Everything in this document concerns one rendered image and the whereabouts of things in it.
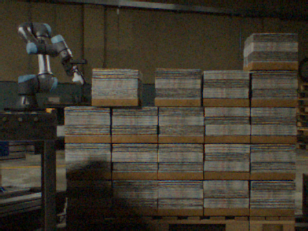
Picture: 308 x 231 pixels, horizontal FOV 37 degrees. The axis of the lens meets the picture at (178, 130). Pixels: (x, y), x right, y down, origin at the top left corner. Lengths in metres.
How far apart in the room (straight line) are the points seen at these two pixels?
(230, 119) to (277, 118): 0.29
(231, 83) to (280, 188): 0.73
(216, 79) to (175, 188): 0.73
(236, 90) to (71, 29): 7.01
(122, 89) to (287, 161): 1.12
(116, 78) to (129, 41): 6.93
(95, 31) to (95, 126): 6.76
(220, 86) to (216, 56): 7.46
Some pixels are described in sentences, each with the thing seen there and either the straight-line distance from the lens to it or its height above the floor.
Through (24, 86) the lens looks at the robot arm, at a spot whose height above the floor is 0.96.
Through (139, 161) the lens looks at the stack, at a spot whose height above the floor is 0.49.
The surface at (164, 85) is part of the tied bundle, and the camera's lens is 2.91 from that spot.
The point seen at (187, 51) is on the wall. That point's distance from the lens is 10.13.
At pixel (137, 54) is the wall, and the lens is 9.81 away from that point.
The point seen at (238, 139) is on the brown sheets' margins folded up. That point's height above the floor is 0.63.
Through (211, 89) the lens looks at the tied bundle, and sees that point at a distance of 2.90.
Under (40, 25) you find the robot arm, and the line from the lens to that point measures 3.59.
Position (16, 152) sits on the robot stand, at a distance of 3.30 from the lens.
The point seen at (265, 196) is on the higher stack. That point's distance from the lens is 3.01.
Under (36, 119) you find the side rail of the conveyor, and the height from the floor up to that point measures 0.77.
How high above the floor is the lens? 0.84
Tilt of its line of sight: 3 degrees down
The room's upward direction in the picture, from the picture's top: straight up
